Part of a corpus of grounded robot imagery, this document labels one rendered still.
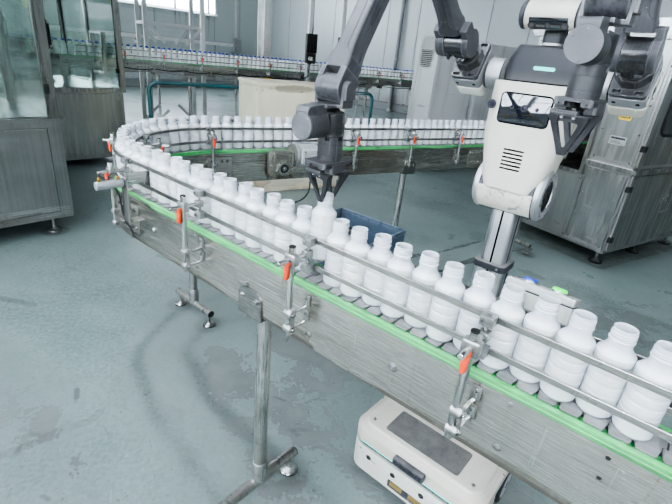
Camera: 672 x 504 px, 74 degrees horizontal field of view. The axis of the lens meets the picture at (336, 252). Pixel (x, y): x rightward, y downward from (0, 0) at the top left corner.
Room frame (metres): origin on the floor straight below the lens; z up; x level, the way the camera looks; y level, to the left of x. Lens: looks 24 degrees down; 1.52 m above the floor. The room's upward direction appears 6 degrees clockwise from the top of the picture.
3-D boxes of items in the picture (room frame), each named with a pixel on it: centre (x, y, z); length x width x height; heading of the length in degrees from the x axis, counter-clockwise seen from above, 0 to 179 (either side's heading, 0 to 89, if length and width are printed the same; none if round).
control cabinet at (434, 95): (7.24, -1.33, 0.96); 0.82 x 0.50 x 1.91; 124
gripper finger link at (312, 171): (1.01, 0.04, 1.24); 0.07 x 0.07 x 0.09; 52
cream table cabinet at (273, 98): (5.41, 0.69, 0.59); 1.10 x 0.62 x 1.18; 124
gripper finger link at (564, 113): (0.84, -0.40, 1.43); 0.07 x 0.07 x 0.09; 51
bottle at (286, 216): (1.09, 0.14, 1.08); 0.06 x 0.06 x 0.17
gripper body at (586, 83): (0.86, -0.41, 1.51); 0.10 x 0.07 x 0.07; 141
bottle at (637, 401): (0.57, -0.51, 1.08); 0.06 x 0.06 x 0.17
